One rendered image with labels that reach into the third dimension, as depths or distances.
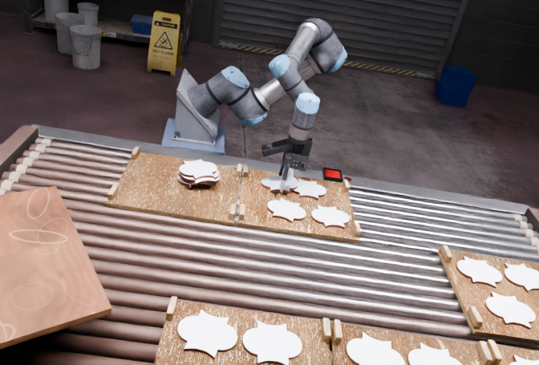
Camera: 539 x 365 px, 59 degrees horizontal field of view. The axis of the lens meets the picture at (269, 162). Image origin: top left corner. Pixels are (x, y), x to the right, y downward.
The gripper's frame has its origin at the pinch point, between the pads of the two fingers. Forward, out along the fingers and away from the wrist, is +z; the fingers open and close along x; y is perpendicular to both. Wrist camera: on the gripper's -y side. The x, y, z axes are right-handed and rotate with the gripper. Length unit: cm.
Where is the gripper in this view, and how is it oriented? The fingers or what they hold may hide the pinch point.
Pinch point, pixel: (279, 182)
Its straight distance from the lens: 177.9
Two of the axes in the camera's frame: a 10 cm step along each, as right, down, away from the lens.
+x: 0.0, -4.9, 8.7
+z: -2.2, 8.5, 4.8
